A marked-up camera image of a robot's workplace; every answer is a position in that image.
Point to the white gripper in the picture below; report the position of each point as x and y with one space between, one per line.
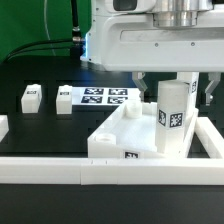
132 43

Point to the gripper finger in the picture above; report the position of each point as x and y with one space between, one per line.
214 79

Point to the white desk top tray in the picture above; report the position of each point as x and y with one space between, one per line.
129 132

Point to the fiducial marker sheet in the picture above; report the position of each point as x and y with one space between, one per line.
102 96

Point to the white right fence bar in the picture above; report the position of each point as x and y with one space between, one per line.
210 138

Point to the white left fence block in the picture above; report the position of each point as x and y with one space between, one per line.
4 128

